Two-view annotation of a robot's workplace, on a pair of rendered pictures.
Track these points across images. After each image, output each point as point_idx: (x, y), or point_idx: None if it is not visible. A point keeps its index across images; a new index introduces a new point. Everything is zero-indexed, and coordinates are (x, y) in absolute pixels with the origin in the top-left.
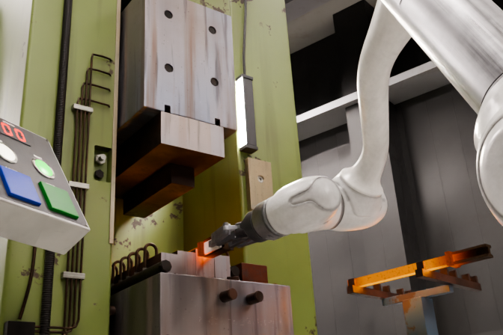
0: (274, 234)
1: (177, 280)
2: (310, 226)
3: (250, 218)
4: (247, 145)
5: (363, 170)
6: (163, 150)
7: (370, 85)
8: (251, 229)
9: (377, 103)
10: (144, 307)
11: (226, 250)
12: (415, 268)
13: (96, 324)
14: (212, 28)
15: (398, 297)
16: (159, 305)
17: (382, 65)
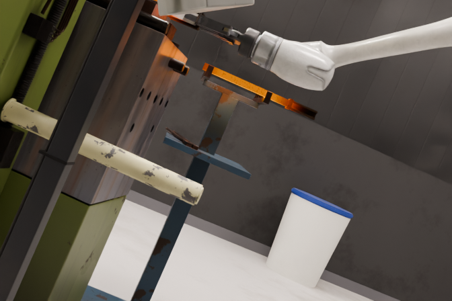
0: (265, 66)
1: (165, 44)
2: (300, 86)
3: (253, 40)
4: None
5: (337, 60)
6: None
7: (418, 47)
8: (249, 48)
9: (405, 52)
10: (126, 48)
11: (196, 29)
12: (263, 93)
13: (68, 29)
14: None
15: (218, 87)
16: (150, 62)
17: (439, 46)
